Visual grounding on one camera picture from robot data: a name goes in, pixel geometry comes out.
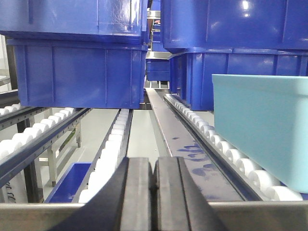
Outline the steel divider rail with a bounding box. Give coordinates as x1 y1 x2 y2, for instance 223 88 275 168
145 88 244 201

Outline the lower right blue bin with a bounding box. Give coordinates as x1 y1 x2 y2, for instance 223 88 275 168
169 47 308 111

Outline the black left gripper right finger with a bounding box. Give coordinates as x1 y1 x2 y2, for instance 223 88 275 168
152 157 228 231

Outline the right white roller track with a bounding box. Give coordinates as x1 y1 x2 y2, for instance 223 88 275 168
164 94 308 201

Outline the left white roller track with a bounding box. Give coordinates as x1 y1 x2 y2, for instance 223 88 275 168
0 108 90 187

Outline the lower left blue bin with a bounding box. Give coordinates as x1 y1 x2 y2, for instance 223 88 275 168
7 39 147 109

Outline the upper right blue bin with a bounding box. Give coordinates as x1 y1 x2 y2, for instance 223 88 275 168
161 0 308 53

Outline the light blue bin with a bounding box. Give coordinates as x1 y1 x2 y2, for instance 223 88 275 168
212 74 308 193

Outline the upper left blue bin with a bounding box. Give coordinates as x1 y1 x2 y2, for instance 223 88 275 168
0 0 147 44

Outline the steel shelf front beam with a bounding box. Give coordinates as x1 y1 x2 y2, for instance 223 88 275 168
0 201 308 231

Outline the white roller track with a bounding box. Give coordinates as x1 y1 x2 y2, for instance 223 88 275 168
72 109 133 203
164 94 308 201
0 108 90 187

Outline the middle white roller track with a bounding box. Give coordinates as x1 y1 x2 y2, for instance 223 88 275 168
72 109 133 203

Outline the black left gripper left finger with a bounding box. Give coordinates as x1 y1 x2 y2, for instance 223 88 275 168
51 157 152 231

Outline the blue bin on lower shelf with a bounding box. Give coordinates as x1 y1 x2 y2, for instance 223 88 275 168
44 162 91 203

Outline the distant blue bin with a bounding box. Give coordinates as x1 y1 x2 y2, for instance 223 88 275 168
146 59 170 81

